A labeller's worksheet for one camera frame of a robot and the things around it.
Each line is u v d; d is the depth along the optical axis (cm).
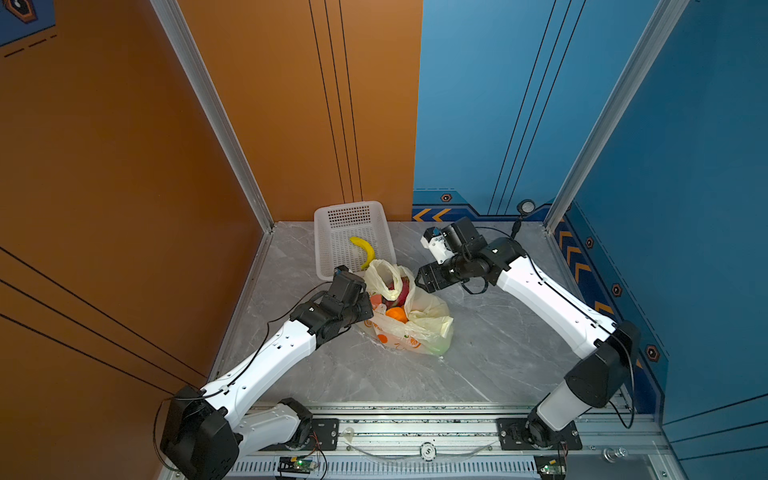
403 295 84
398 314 82
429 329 72
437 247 71
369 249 108
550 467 71
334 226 116
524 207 82
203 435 38
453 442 73
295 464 71
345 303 61
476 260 55
